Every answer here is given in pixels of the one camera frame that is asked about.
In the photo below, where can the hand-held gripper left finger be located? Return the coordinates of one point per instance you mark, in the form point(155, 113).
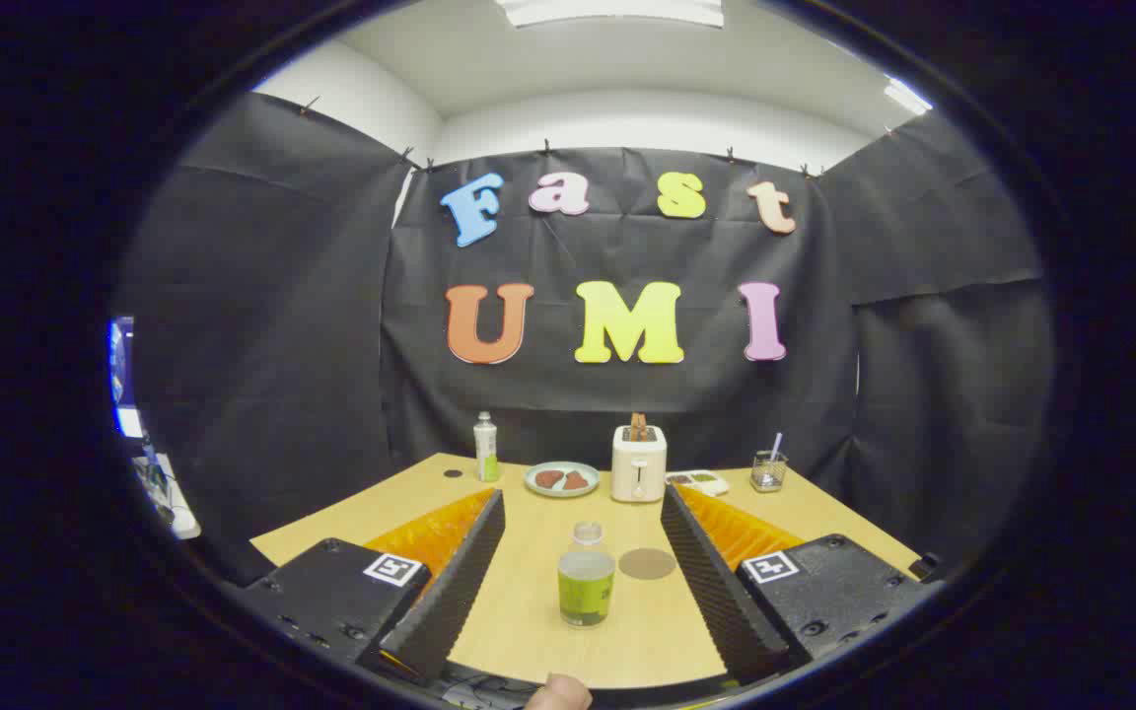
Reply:
point(455, 582)

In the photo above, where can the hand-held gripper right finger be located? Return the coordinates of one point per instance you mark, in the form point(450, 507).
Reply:
point(711, 582)

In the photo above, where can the brown round coaster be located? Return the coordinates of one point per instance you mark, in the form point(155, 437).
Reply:
point(649, 564)

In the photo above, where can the green label juice bottle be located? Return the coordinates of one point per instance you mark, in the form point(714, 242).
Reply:
point(586, 592)

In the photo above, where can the small white green bottle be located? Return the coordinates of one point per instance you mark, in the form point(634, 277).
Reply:
point(485, 449)

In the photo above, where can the wooden table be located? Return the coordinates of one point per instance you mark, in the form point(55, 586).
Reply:
point(533, 552)

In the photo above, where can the white divided condiment tray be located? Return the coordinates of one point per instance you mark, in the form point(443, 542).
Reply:
point(698, 483)

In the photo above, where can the clear glass holder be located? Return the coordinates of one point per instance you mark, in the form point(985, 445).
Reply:
point(767, 476)

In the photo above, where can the white toaster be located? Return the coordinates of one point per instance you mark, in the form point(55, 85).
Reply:
point(638, 468)

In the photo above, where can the pale green plate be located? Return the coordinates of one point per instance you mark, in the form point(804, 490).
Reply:
point(560, 492)

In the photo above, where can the brown meat piece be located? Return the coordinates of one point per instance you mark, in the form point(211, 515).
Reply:
point(577, 481)
point(548, 479)

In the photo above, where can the brown toast slice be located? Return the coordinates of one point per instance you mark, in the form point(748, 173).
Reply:
point(638, 426)

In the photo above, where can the black table clamp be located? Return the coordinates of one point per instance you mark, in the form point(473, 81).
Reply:
point(925, 567)

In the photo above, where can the black backdrop cloth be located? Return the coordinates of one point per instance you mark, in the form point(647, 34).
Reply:
point(578, 399)

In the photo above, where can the lit computer monitor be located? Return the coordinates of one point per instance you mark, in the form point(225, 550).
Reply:
point(122, 380)

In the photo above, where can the small ceiling light panel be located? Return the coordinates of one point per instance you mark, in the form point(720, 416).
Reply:
point(906, 96)

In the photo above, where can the large ceiling light panel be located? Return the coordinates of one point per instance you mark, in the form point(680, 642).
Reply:
point(612, 12)

